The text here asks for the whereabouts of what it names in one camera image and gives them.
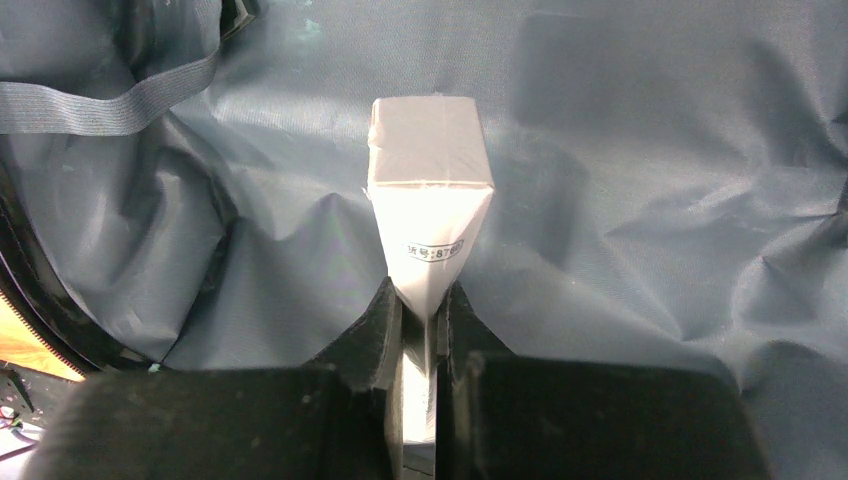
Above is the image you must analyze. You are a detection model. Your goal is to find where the white toothpaste tube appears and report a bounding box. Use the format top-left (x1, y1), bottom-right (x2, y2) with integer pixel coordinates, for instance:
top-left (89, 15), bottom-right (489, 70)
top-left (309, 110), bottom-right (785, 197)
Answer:
top-left (366, 95), bottom-right (495, 456)

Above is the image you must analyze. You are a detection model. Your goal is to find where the yellow Pikachu suitcase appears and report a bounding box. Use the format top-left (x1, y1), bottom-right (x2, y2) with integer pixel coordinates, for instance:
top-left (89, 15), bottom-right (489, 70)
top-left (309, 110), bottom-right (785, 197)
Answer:
top-left (1, 1), bottom-right (847, 479)

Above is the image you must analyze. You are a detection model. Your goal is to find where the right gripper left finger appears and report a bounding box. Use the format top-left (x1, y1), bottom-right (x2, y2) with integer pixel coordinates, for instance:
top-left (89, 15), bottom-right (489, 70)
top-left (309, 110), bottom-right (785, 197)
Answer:
top-left (21, 280), bottom-right (403, 479)

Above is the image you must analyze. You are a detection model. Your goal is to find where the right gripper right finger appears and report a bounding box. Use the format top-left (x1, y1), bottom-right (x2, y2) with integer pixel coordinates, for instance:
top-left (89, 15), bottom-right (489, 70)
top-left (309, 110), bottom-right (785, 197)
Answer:
top-left (435, 284), bottom-right (772, 479)

